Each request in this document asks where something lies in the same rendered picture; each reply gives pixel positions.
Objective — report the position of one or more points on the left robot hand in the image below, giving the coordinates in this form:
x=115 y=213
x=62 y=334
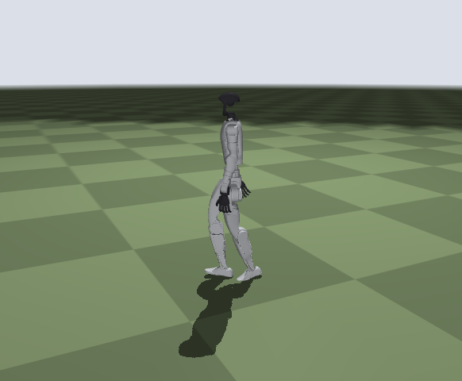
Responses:
x=223 y=201

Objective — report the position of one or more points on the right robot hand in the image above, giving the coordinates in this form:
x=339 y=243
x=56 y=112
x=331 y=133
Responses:
x=242 y=187

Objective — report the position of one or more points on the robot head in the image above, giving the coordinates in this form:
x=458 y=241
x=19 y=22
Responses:
x=229 y=98

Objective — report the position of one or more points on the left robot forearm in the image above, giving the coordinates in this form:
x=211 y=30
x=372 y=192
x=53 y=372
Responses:
x=228 y=173

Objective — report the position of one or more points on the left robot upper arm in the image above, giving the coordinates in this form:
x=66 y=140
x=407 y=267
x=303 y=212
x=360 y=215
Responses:
x=231 y=132

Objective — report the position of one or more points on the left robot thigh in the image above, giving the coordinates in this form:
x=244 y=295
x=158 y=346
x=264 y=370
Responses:
x=232 y=219

